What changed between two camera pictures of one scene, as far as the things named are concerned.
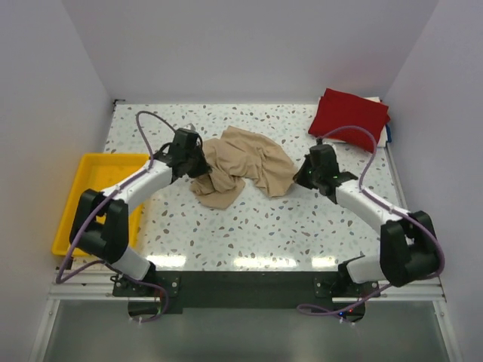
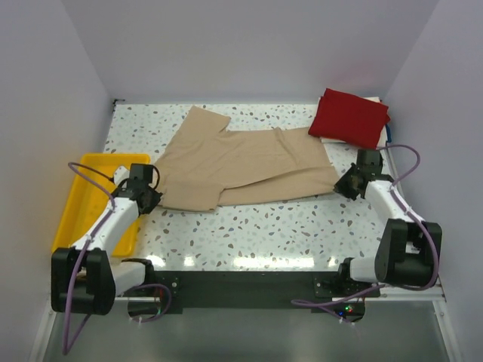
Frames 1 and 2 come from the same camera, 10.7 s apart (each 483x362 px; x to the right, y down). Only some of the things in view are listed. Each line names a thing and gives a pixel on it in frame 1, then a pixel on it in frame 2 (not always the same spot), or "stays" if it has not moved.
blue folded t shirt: x=389 y=133 stays
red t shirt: x=336 y=108 stays
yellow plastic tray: x=101 y=171 stays
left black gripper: x=204 y=167 -> x=154 y=201
